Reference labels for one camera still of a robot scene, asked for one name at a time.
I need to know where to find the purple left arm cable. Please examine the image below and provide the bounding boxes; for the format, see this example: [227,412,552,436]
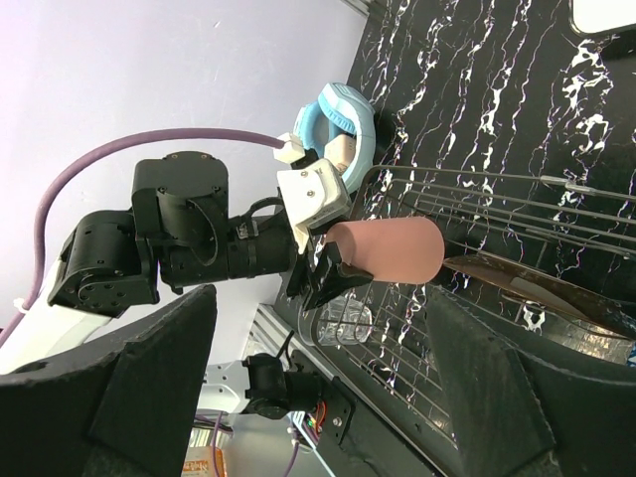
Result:
[0,127,289,349]

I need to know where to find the light blue headphones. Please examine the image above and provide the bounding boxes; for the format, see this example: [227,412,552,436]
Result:
[293,82,376,194]

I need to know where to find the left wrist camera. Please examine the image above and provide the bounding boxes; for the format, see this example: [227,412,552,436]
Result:
[276,158,351,254]

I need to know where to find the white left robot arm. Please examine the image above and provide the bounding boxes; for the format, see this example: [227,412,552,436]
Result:
[1,152,372,411]

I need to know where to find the white dry-erase board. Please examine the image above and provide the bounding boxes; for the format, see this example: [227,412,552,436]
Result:
[569,0,636,36]

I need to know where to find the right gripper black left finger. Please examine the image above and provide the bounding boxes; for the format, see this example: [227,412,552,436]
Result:
[1,285,218,476]

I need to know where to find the black wire dish rack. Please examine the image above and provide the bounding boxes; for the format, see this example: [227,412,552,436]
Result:
[324,166,635,449]

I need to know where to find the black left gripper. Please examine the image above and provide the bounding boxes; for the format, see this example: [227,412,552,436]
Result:
[227,198,373,310]

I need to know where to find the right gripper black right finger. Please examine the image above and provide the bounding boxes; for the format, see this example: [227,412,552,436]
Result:
[426,286,635,476]

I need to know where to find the clear faceted glass tumbler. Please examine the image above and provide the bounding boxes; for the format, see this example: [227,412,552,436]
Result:
[298,296,374,347]

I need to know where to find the red floral plate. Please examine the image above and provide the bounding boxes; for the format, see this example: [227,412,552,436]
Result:
[444,252,635,340]

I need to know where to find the pink plastic cup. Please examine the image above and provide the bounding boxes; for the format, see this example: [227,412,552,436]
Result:
[326,217,445,285]

